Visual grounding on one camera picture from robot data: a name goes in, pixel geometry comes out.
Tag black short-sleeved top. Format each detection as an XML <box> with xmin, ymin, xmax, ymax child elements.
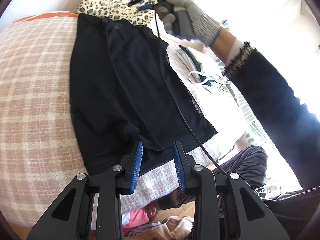
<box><xmin>70</xmin><ymin>14</ymin><xmax>216</xmax><ymax>175</ymax></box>

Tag pink clothes on floor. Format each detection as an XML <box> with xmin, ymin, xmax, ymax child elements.
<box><xmin>121</xmin><ymin>200</ymin><xmax>196</xmax><ymax>240</ymax></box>

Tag leopard print cushion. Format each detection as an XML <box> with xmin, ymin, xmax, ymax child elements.
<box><xmin>75</xmin><ymin>0</ymin><xmax>156</xmax><ymax>26</ymax></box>

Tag pink plaid blanket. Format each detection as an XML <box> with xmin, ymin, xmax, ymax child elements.
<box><xmin>1</xmin><ymin>17</ymin><xmax>86</xmax><ymax>227</ymax></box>

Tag orange floral bed sheet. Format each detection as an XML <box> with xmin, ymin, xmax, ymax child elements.
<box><xmin>15</xmin><ymin>11</ymin><xmax>78</xmax><ymax>23</ymax></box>

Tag right forearm black sleeve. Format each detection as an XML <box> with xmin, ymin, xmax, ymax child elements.
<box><xmin>210</xmin><ymin>28</ymin><xmax>319</xmax><ymax>190</ymax></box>

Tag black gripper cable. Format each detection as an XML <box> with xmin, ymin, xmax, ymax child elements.
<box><xmin>154</xmin><ymin>12</ymin><xmax>228</xmax><ymax>176</ymax></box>

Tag green striped white pillow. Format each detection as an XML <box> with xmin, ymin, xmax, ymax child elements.
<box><xmin>223</xmin><ymin>77</ymin><xmax>268</xmax><ymax>146</ymax></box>

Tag stack of folded clothes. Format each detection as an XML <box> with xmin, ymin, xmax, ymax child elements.
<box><xmin>176</xmin><ymin>45</ymin><xmax>229</xmax><ymax>93</ymax></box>

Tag right hand grey glove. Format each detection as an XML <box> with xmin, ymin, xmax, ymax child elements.
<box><xmin>153</xmin><ymin>0</ymin><xmax>221</xmax><ymax>47</ymax></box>

